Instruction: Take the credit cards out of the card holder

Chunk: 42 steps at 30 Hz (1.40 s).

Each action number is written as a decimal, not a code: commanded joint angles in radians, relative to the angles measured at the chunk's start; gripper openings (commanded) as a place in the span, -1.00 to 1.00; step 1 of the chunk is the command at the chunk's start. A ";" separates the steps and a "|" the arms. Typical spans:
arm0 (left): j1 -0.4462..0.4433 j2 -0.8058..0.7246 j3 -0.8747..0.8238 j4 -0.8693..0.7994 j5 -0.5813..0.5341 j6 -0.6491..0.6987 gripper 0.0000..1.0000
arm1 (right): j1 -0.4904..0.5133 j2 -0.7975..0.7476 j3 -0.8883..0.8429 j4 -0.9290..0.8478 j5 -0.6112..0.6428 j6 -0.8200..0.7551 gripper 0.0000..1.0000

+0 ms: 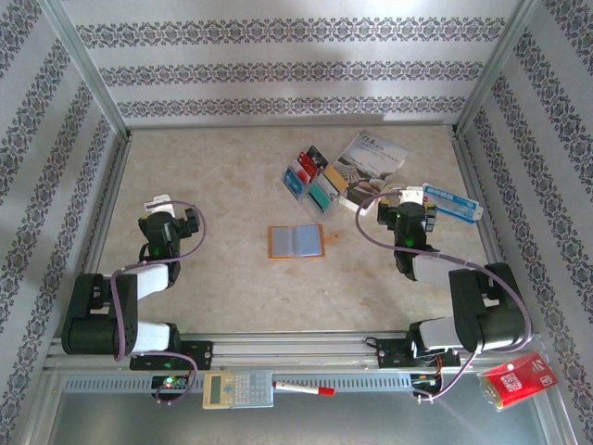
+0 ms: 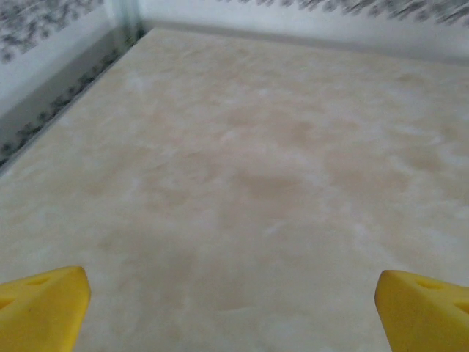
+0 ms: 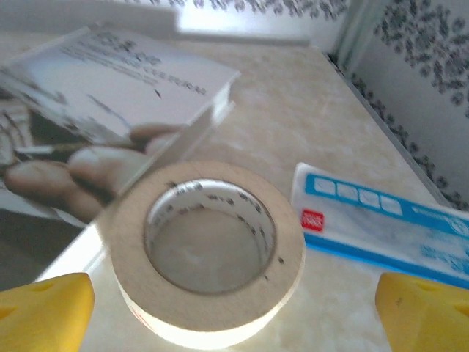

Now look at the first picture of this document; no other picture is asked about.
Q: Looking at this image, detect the gold card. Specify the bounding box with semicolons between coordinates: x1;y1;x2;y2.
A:
322;165;349;195

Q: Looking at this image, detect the orange card holder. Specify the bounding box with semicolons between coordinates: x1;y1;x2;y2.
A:
267;224;341;261

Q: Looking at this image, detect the teal card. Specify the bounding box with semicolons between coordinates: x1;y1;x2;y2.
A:
306;180;338;214

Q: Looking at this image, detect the clear acrylic card organizer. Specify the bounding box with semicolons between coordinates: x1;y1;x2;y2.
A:
281;145;349;215

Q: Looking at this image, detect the black card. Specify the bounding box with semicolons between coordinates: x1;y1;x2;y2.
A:
304;145;331;169

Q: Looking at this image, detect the red white card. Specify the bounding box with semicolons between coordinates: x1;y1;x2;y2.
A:
295;152;322;182

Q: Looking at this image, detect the blue credit card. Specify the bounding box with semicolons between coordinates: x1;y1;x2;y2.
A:
281;166;310;199

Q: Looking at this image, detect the blue white flat package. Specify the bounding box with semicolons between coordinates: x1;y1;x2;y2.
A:
422;183;485;225

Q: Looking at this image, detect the circuit board with green light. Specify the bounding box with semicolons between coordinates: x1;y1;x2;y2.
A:
151;374;190;391

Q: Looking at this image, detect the beige grey calculator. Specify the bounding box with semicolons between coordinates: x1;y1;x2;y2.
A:
202;369;275;411

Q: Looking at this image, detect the red foil packet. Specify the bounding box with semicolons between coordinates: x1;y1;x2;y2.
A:
476;350;559;413

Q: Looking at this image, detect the red white marker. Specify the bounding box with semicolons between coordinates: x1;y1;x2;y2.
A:
271;379;336;398

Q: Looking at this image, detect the grey metal panel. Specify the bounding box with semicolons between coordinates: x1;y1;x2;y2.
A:
27;370;571;445

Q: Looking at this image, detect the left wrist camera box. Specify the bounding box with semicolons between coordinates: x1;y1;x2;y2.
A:
144;194;175;215

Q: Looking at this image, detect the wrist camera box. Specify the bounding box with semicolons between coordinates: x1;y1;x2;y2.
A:
144;194;175;215
398;186;426;206

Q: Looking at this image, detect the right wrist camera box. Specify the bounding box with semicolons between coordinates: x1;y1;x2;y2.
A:
398;186;426;206

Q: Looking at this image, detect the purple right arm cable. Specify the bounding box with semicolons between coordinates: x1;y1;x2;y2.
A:
354;188;534;403

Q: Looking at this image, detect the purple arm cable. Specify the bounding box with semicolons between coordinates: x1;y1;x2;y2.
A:
110;199;208;407
354;188;534;403

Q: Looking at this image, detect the aluminium side rail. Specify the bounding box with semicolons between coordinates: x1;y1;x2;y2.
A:
450;132;528;335
63;132;133;338

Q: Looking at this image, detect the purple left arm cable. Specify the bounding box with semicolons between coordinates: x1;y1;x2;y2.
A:
110;199;208;407

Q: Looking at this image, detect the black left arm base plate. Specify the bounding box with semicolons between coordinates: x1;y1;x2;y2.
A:
129;340;215;372

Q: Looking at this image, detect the thin aluminium frame rail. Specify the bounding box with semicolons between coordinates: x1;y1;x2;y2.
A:
124;121;460;134

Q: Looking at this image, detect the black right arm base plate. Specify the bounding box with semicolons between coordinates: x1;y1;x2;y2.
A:
376;337;462;371

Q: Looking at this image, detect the circuit board with wires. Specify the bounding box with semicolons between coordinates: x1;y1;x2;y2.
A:
410;373;444;390

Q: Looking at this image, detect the aluminium frame post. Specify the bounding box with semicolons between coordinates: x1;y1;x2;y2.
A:
39;0;131;138
455;0;550;138

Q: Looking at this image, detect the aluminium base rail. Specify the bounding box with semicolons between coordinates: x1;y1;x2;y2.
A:
44;331;544;374

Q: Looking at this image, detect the perforated metal cable tray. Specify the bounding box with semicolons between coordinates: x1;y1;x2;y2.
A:
61;373;414;394

